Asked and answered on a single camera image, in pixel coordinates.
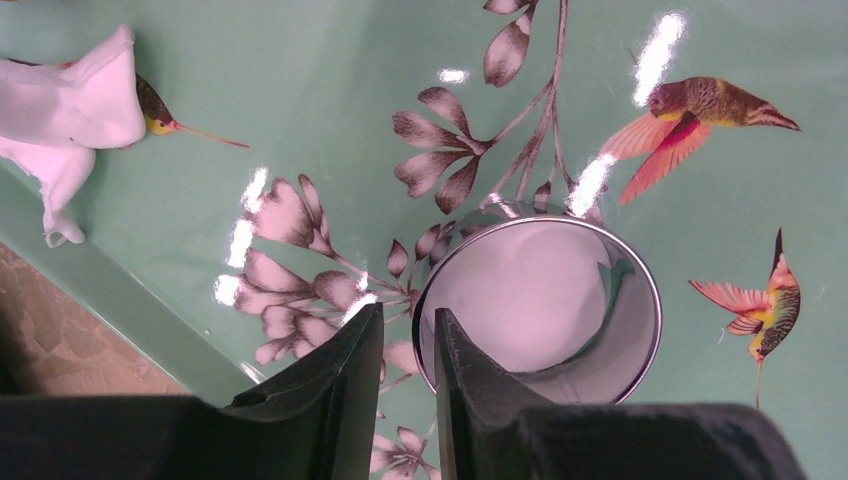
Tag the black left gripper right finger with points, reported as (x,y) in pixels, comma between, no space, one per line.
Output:
(491,426)

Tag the green floral tray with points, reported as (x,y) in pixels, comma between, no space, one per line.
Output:
(330,148)

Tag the white dough ball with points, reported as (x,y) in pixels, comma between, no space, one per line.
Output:
(530,295)

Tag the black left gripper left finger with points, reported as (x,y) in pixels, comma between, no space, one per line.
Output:
(313,420)

